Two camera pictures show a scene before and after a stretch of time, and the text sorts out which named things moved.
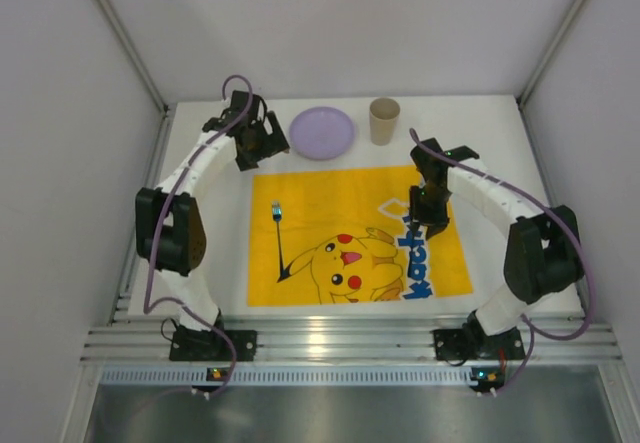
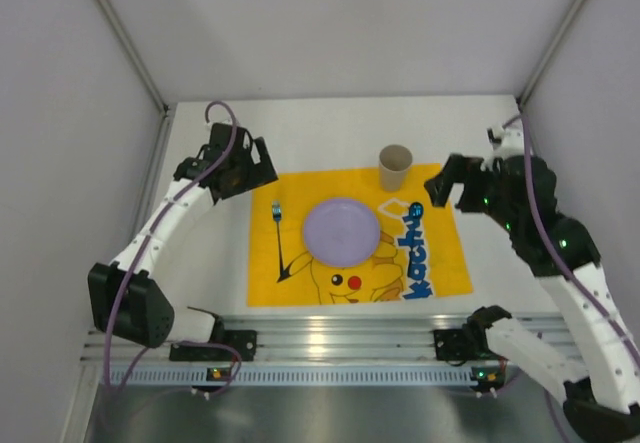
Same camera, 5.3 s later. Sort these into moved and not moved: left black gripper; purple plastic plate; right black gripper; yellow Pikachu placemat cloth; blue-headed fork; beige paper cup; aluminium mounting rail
Moved: purple plastic plate; beige paper cup; left black gripper; right black gripper
Not moved: yellow Pikachu placemat cloth; aluminium mounting rail; blue-headed fork
